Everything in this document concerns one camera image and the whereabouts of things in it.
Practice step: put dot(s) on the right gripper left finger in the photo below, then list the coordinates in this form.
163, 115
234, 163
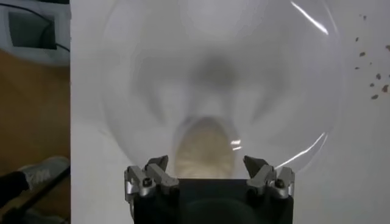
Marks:
152, 176

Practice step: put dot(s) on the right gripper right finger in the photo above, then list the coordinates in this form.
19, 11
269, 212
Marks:
265, 176

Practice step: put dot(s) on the white steamed baozi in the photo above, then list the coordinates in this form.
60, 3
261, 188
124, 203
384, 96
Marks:
205, 152

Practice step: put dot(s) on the grey sneaker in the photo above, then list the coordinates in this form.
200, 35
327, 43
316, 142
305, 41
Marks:
45, 173

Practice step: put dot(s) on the white round plate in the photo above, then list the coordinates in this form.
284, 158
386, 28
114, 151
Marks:
219, 45

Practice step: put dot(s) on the black trouser leg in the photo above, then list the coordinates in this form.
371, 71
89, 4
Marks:
12, 187

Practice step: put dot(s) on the white box with dark panel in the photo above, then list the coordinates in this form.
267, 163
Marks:
33, 56

